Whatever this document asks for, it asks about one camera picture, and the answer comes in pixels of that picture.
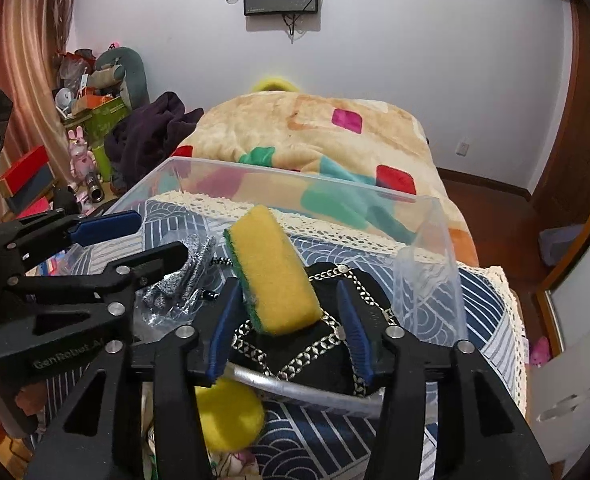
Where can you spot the beige printed blanket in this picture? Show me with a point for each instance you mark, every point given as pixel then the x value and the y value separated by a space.
pixel 285 120

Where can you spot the green bottle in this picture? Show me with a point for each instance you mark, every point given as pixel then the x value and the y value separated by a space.
pixel 102 162

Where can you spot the clear plastic storage box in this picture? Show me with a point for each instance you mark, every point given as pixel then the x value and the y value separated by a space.
pixel 325 185

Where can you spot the pink rabbit toy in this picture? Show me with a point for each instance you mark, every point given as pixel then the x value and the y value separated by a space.
pixel 80 155

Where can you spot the round yellow sponge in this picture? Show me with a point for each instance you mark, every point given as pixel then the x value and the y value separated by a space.
pixel 230 417

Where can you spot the yellow and green sponge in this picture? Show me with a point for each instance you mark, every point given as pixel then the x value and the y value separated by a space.
pixel 270 270

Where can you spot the wooden framed mirror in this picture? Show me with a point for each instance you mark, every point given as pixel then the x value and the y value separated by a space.
pixel 585 285

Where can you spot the pink striped curtain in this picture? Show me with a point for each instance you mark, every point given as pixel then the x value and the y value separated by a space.
pixel 20 60

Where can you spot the yellow plush toy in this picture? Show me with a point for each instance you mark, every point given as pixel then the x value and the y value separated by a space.
pixel 274 84

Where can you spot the blue wave cloth, lace edge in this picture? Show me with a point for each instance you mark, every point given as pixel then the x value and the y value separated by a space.
pixel 480 320

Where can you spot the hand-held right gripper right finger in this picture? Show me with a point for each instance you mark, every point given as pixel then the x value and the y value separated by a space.
pixel 356 332

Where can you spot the green dinosaur plush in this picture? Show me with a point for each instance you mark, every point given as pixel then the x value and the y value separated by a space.
pixel 132 72

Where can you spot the dark purple blanket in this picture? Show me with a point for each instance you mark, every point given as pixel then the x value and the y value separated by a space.
pixel 150 135

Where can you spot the wall outlet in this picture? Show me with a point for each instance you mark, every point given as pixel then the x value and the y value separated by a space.
pixel 462 148

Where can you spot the grey purple bag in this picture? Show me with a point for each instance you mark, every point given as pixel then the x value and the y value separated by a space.
pixel 560 245

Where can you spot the red box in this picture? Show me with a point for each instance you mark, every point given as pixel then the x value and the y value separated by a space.
pixel 25 172

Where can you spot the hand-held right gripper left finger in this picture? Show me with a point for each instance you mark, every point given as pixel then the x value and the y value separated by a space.
pixel 221 332

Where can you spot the pink soft toy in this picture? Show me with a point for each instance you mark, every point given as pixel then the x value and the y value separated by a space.
pixel 541 352

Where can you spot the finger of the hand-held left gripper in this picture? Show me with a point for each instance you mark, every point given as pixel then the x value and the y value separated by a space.
pixel 106 225
pixel 155 262

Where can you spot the green cardboard box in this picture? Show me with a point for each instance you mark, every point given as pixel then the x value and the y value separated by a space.
pixel 100 117

